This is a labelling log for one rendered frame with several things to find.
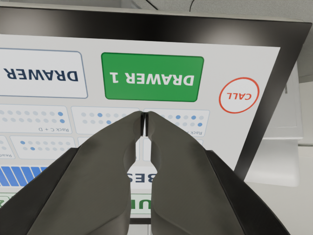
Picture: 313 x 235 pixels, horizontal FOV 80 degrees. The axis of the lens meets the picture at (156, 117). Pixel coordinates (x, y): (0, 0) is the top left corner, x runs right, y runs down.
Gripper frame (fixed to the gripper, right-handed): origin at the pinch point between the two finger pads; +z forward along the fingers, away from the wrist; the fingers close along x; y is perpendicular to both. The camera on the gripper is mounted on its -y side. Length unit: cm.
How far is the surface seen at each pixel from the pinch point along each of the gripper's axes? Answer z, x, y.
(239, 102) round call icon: 7.0, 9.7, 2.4
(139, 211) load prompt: 7.0, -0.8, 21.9
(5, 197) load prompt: 7.0, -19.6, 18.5
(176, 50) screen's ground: 7.0, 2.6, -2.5
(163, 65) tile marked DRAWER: 7.0, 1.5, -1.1
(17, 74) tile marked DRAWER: 7.0, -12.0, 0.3
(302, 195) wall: 153, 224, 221
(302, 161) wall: 182, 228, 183
